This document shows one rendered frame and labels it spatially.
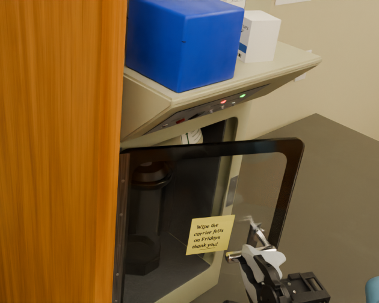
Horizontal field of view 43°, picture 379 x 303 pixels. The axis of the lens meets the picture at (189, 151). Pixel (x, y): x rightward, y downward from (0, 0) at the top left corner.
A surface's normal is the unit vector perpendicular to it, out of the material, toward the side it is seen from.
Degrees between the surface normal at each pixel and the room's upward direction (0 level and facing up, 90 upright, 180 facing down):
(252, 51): 90
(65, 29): 90
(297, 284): 0
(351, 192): 0
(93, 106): 90
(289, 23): 90
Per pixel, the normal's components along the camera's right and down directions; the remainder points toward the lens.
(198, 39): 0.70, 0.43
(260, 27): 0.47, 0.48
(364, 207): 0.11, -0.86
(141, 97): -0.71, 0.28
